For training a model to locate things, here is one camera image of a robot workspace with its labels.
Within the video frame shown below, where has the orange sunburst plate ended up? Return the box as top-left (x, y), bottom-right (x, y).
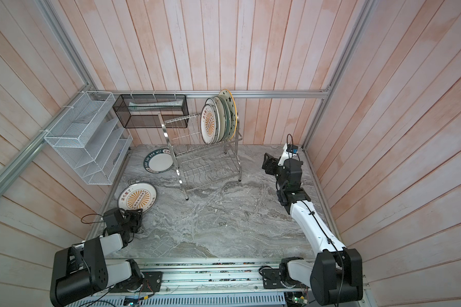
top-left (117, 182), bottom-right (157, 212)
top-left (201, 103), bottom-right (217, 144)

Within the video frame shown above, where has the mint green flower plate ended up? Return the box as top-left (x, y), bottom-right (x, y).
top-left (218, 95), bottom-right (236, 141)

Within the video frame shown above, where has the cream floral plate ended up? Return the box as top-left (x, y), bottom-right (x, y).
top-left (213, 96), bottom-right (227, 142)

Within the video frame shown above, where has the star pattern orange rim plate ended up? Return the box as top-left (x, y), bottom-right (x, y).
top-left (220, 89), bottom-right (238, 140)

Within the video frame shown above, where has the white plate green outline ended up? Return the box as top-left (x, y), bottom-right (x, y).
top-left (201, 98), bottom-right (220, 144)

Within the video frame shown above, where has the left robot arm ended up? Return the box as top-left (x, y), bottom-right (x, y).
top-left (49, 208), bottom-right (144, 306)

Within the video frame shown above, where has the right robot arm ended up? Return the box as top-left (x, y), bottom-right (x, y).
top-left (262, 150), bottom-right (363, 306)

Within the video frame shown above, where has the steel two-tier dish rack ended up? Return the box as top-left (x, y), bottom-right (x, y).
top-left (158, 114), bottom-right (242, 200)

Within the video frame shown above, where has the white plate dark green rim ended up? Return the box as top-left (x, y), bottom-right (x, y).
top-left (143, 148), bottom-right (174, 173)

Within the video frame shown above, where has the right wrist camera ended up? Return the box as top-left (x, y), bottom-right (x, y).
top-left (278, 143), bottom-right (298, 166)

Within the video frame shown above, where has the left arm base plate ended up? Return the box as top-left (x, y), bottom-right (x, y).
top-left (111, 271), bottom-right (163, 293)

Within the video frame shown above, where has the horizontal aluminium wall bar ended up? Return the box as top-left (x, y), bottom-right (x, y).
top-left (108, 90), bottom-right (329, 99)

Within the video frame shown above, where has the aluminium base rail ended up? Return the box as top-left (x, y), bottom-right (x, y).
top-left (50, 258), bottom-right (370, 307)

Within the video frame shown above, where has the white wire mesh shelf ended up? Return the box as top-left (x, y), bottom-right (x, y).
top-left (45, 92), bottom-right (133, 185)

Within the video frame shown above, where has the black mesh wall basket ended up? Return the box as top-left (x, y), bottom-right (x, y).
top-left (113, 93), bottom-right (189, 129)

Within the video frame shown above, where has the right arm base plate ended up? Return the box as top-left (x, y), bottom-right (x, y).
top-left (258, 266), bottom-right (294, 289)

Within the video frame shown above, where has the left aluminium frame bar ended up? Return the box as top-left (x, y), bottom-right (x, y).
top-left (0, 84), bottom-right (94, 198)

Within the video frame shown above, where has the aluminium frame bar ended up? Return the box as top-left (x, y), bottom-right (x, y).
top-left (0, 84), bottom-right (94, 198)
top-left (302, 1), bottom-right (379, 151)

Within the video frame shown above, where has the right aluminium frame bar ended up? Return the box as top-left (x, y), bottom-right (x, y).
top-left (302, 1), bottom-right (379, 151)

